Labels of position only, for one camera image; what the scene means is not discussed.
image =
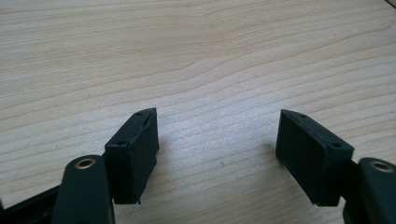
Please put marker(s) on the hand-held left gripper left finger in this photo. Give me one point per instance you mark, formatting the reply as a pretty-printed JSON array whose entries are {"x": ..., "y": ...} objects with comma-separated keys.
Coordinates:
[{"x": 132, "y": 157}]

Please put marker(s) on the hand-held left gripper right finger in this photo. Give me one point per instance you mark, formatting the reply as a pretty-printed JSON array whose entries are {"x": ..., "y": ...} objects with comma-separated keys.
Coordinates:
[{"x": 311, "y": 155}]

